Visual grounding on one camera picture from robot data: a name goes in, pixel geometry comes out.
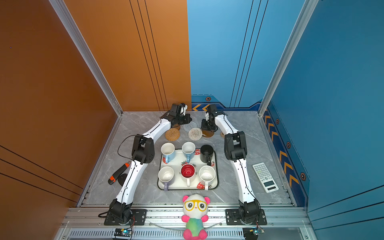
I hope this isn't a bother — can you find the dark brown wooden coaster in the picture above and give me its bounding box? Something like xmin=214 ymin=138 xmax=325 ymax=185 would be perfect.
xmin=202 ymin=130 xmax=215 ymax=138

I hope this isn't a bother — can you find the multicolour woven coaster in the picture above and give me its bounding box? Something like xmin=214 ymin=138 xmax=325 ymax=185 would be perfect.
xmin=188 ymin=128 xmax=203 ymax=141

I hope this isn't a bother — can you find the grey blue rope coaster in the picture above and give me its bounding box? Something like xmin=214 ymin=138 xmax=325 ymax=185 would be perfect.
xmin=183 ymin=122 xmax=198 ymax=132

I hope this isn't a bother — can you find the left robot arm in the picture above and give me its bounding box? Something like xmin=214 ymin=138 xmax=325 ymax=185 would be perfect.
xmin=104 ymin=103 xmax=192 ymax=226

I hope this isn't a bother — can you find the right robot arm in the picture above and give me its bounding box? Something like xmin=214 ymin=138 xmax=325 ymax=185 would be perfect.
xmin=202 ymin=105 xmax=261 ymax=225

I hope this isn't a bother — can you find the black mug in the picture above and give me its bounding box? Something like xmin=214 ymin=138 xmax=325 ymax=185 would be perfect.
xmin=200 ymin=145 xmax=214 ymax=166

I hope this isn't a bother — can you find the blue mug back middle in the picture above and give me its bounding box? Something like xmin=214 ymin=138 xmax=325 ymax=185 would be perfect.
xmin=182 ymin=142 xmax=196 ymax=164

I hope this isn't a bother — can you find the blue mug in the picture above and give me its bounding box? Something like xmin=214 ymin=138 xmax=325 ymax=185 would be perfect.
xmin=161 ymin=143 xmax=176 ymax=164
xmin=182 ymin=142 xmax=196 ymax=164

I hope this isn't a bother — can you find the blue mug back left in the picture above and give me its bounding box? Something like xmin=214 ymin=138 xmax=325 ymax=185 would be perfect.
xmin=161 ymin=143 xmax=176 ymax=164

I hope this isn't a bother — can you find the white mug front right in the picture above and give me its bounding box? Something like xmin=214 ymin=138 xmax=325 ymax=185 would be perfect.
xmin=199 ymin=166 xmax=216 ymax=191

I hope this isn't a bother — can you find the red interior mug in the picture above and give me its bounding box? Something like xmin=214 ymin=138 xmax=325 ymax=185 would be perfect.
xmin=181 ymin=164 xmax=196 ymax=188

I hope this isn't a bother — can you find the white strawberry serving tray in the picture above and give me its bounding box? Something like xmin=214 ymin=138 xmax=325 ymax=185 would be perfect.
xmin=158 ymin=149 xmax=219 ymax=191

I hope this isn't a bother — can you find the white calculator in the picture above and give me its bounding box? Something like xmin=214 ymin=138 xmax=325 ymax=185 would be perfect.
xmin=252 ymin=163 xmax=279 ymax=193

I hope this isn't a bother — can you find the plush panda toy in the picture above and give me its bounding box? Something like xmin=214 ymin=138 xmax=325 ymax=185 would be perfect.
xmin=182 ymin=194 xmax=211 ymax=240

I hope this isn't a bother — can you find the right circuit board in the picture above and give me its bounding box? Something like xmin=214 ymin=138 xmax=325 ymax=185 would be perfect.
xmin=243 ymin=228 xmax=265 ymax=240

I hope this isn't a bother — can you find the left green circuit board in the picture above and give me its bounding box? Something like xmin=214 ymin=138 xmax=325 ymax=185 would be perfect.
xmin=113 ymin=228 xmax=133 ymax=240

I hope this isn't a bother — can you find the white mug purple handle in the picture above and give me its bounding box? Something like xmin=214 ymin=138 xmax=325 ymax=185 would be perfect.
xmin=158 ymin=167 xmax=175 ymax=191

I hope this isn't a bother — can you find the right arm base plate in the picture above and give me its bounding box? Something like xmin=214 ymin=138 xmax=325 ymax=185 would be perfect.
xmin=225 ymin=209 xmax=268 ymax=226

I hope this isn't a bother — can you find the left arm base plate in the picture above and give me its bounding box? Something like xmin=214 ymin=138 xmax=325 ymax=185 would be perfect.
xmin=104 ymin=209 xmax=147 ymax=226

